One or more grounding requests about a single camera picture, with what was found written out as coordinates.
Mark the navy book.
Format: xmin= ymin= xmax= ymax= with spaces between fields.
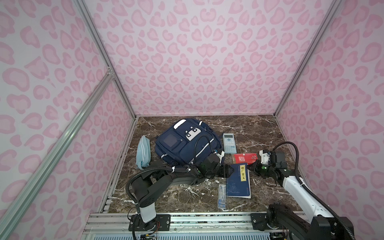
xmin=227 ymin=163 xmax=251 ymax=199

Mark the navy blue student backpack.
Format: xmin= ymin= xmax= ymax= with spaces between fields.
xmin=155 ymin=118 xmax=223 ymax=166

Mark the light teal pencil pouch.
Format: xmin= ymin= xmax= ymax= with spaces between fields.
xmin=136 ymin=135 xmax=151 ymax=170

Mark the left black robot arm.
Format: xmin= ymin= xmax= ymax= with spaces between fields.
xmin=125 ymin=153 xmax=235 ymax=230

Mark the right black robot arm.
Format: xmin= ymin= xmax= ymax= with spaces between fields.
xmin=248 ymin=149 xmax=356 ymax=240

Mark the red small book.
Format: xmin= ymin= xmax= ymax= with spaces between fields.
xmin=233 ymin=153 xmax=258 ymax=165

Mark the clear plastic pen case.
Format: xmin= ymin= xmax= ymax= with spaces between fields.
xmin=218 ymin=184 xmax=227 ymax=210

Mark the light blue scientific calculator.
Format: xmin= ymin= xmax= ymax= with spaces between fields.
xmin=223 ymin=133 xmax=237 ymax=154

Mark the left diagonal aluminium strut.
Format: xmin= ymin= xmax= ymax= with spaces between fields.
xmin=1 ymin=74 xmax=115 ymax=240

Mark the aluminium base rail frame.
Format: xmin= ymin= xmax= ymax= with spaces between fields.
xmin=81 ymin=212 xmax=297 ymax=240

